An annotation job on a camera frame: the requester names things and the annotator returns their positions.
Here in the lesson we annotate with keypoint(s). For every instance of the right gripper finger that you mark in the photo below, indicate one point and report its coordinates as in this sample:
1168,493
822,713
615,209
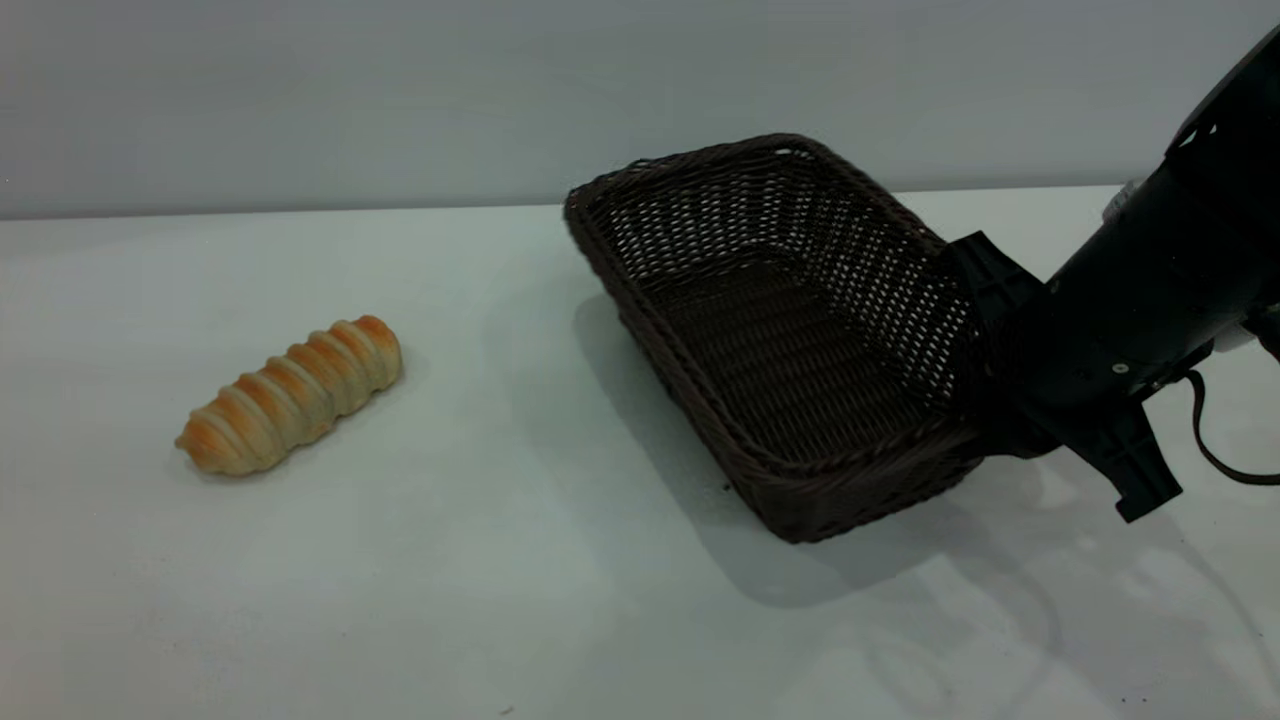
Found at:
1005,360
1035,425

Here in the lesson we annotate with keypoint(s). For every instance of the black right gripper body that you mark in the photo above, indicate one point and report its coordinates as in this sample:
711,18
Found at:
1140,290

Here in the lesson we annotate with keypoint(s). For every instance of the dark brown wicker basket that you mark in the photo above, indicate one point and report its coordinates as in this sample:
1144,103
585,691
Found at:
780,350

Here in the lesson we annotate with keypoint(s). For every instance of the ridged golden bread roll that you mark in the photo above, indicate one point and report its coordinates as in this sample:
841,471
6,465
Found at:
290,396

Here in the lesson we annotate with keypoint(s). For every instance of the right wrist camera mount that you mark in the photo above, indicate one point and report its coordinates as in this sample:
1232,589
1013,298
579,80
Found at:
1240,90

